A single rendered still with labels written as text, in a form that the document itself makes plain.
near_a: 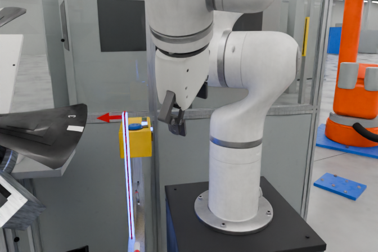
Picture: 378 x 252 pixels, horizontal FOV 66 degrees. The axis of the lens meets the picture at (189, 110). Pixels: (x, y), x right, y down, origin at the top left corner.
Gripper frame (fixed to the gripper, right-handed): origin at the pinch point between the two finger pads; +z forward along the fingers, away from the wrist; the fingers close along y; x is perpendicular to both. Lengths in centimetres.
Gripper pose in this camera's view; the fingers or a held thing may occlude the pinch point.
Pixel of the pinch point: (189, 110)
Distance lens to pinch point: 51.4
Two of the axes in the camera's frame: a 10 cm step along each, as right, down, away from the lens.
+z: 0.6, 6.5, 7.6
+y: -4.2, 7.1, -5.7
